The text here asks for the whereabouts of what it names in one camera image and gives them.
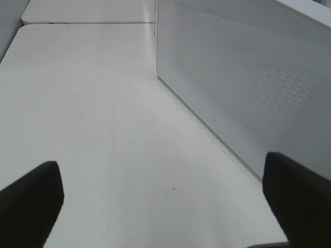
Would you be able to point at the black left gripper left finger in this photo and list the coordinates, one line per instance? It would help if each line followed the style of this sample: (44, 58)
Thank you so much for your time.
(30, 206)

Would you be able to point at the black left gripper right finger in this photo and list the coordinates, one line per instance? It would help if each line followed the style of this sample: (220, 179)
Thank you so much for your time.
(299, 199)

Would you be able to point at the white microwave door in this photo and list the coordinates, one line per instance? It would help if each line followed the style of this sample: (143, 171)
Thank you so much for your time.
(256, 72)

